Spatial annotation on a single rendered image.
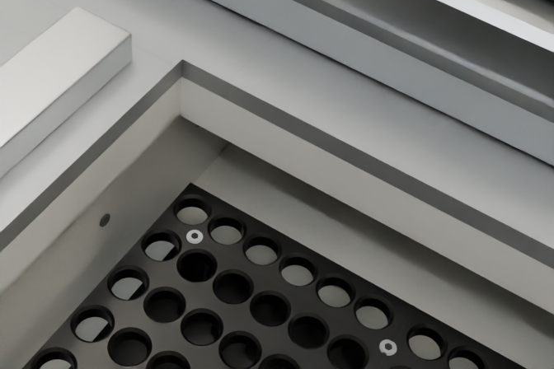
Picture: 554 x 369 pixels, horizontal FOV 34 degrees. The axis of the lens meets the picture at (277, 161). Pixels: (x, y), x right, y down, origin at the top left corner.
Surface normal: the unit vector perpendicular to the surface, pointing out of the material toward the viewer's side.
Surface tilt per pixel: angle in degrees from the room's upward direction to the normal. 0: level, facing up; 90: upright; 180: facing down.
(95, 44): 0
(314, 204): 0
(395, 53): 90
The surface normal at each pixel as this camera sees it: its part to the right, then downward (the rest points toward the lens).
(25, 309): 0.85, 0.45
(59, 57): 0.11, -0.65
